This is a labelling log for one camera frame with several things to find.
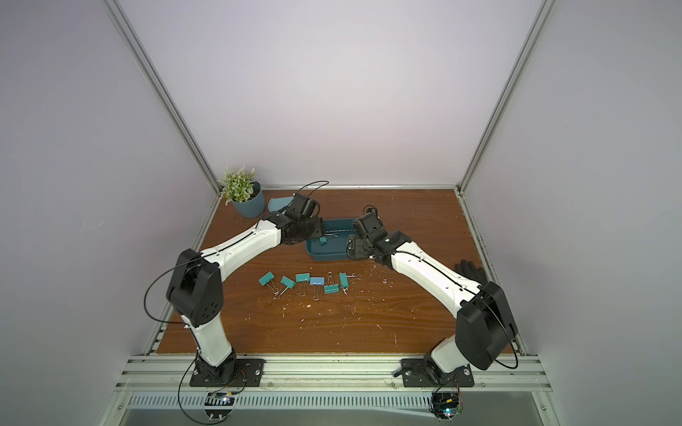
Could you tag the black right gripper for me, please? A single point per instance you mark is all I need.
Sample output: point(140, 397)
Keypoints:
point(357, 248)

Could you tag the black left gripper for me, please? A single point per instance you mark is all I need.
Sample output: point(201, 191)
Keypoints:
point(319, 229)

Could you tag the teal plastic storage box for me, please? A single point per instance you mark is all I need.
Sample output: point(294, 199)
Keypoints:
point(338, 232)

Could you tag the teal binder clip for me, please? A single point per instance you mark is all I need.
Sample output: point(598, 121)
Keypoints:
point(346, 279)
point(331, 286)
point(268, 280)
point(286, 284)
point(302, 281)

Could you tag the blue binder clip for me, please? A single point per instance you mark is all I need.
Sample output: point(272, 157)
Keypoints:
point(317, 283)

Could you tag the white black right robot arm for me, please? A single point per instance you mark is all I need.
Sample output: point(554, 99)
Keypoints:
point(485, 325)

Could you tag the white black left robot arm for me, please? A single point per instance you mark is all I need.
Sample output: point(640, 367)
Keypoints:
point(196, 288)

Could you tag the teal plastic dustpan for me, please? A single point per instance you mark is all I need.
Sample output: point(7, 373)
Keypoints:
point(276, 204)

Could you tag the potted green plant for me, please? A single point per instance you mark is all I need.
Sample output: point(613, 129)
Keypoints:
point(240, 188)

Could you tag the black work glove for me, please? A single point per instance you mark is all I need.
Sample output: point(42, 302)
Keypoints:
point(470, 271)

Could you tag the right circuit board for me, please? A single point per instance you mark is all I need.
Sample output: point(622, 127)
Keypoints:
point(446, 405)

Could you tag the circuit board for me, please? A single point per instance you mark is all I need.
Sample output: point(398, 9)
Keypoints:
point(218, 406)
point(446, 405)

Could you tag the left circuit board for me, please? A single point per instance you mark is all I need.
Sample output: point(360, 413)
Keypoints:
point(218, 406)

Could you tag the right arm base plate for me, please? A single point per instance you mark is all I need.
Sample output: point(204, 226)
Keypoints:
point(422, 373)

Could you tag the aluminium front rail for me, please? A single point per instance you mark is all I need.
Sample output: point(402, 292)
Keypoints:
point(323, 373)

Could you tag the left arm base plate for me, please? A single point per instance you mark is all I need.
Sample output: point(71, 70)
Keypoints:
point(233, 372)

